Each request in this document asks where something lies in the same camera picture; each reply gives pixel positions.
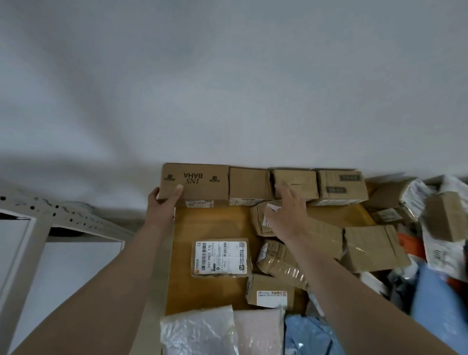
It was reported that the INS BAHA cardboard box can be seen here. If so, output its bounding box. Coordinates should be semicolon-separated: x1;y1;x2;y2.
157;163;230;209

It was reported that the white bubble mailer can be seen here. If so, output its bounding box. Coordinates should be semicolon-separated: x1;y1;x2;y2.
159;305;240;355

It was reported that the brown box large label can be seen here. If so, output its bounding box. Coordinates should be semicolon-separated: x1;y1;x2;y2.
191;239;253;278

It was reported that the tall brown box double label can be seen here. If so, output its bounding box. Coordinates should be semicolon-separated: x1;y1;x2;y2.
229;167;274;206

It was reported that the person's left forearm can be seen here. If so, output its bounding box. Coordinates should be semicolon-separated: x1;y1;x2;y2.
11;217;175;355

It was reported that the person's right hand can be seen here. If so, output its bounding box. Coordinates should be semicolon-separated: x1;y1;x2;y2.
267;184;312;245

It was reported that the person's right forearm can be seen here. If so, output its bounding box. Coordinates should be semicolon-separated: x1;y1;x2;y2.
289;232;461;355

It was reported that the smooth light blue mailer package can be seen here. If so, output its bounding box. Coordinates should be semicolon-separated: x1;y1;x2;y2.
409;263;468;344

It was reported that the pile of white mailers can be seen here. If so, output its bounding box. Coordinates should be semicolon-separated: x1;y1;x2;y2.
360;175;468;330

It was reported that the cream mailer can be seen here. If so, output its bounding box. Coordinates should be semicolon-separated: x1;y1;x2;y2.
233;309;286;355

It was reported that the stack of cardboard boxes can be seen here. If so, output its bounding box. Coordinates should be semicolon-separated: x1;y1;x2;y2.
245;179;468;310

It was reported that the white metal shelf rack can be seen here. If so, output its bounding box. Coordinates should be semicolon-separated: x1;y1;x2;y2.
0;179;134;355

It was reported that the blue plastic mailer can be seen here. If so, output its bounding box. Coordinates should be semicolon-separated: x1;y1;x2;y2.
284;314;344;355

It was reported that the wooden table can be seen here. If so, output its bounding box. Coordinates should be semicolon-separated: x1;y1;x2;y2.
164;181;381;317

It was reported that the person's left hand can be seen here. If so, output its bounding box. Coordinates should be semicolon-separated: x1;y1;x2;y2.
148;184;183;224

